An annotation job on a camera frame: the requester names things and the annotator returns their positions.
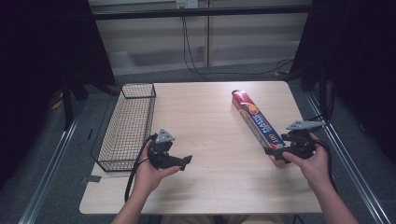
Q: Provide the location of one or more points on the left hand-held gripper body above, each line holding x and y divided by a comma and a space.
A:
163, 137

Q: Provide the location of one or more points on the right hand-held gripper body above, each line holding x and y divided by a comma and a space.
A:
302, 143

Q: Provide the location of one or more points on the red and blue plastic wrap box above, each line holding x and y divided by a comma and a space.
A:
255, 119

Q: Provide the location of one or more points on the person's right hand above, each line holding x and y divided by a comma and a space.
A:
314, 169

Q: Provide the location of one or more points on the person's left hand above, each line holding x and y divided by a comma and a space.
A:
146, 179

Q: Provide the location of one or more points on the black metal stand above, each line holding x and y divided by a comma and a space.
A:
67, 102
323, 93

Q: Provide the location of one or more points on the black tape piece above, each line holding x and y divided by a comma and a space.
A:
90, 134

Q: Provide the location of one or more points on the grey tape strip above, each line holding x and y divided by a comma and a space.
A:
91, 179

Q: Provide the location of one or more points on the black curtain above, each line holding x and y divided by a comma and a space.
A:
37, 62
358, 62

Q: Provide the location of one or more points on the black horizontal bar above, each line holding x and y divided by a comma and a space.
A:
202, 12

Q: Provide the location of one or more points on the metal floor rail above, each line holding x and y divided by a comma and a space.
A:
351, 168
49, 174

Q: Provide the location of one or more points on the white wall socket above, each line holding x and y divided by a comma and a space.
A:
186, 3

